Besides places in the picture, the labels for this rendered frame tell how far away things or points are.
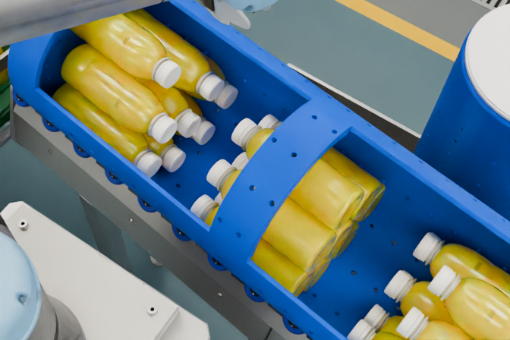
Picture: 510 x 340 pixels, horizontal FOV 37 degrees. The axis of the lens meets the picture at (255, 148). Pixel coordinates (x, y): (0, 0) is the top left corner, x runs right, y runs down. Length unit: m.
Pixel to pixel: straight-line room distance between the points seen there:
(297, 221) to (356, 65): 1.61
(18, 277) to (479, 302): 0.54
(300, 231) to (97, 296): 0.27
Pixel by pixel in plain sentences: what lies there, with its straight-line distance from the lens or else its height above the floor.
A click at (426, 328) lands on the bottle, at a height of 1.13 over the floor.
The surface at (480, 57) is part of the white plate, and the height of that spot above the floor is 1.04.
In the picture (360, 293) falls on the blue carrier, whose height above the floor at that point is 0.96.
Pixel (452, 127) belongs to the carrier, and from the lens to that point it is 1.42.
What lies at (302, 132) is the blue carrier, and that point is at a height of 1.23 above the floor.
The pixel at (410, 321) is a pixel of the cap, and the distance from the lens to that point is 1.01.
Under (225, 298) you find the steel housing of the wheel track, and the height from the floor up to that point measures 0.88.
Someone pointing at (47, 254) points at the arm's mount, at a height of 1.17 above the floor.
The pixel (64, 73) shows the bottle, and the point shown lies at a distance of 1.18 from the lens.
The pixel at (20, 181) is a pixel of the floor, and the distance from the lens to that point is 2.40.
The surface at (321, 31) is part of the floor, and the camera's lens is 2.66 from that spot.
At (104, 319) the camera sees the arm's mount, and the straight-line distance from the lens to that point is 0.94.
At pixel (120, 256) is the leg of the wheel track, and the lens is 1.91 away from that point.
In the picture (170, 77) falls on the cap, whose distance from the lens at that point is 1.11.
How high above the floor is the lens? 2.06
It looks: 60 degrees down
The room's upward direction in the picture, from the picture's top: 5 degrees clockwise
